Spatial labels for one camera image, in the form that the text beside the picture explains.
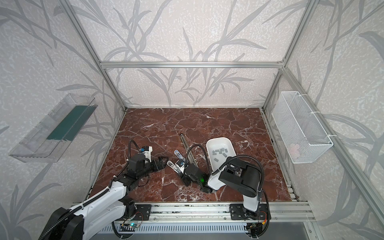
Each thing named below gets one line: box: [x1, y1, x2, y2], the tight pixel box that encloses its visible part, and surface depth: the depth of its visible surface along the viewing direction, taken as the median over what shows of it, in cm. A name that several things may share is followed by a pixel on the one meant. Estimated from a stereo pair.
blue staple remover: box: [174, 149, 186, 162], surface depth 94 cm
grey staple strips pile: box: [212, 147, 228, 162], surface depth 98 cm
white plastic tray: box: [206, 137, 237, 173], surface depth 97 cm
